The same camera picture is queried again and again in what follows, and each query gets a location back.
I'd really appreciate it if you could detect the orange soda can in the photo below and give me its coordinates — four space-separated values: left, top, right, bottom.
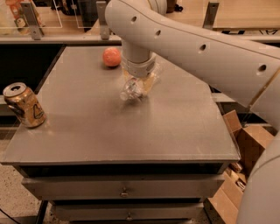
3 82 46 128

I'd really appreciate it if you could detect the grey drawer cabinet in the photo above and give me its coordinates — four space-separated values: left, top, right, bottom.
1 46 239 224

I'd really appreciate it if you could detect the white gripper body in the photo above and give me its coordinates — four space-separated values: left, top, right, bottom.
122 53 156 78

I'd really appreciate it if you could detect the upper drawer knob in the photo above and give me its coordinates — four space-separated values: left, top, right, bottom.
120 187 129 198

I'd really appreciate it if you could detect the right metal bracket post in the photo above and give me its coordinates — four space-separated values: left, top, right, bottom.
203 2 219 30

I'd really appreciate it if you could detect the middle metal bracket post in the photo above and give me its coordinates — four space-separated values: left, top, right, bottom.
96 0 110 40

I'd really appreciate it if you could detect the clear plastic water bottle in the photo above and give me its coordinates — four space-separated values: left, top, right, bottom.
120 63 163 102

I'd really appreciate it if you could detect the drawer knob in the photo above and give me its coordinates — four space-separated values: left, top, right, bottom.
120 187 129 198
126 213 133 221

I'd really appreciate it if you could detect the metal bracket post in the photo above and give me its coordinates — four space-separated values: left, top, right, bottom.
20 1 44 40
203 2 219 30
96 0 110 40

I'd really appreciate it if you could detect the left metal bracket post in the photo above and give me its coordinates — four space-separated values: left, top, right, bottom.
20 1 44 40

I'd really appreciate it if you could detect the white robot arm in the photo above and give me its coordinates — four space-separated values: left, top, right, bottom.
105 0 280 224

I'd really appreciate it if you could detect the orange packet behind glass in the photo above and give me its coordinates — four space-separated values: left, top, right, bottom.
5 0 42 29

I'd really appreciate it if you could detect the orange ball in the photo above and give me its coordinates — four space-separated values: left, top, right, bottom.
102 47 121 67

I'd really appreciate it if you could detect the cardboard box of snacks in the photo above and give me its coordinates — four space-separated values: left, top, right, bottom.
206 110 274 224

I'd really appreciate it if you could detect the lower drawer knob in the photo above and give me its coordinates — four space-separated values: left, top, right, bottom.
126 213 133 221

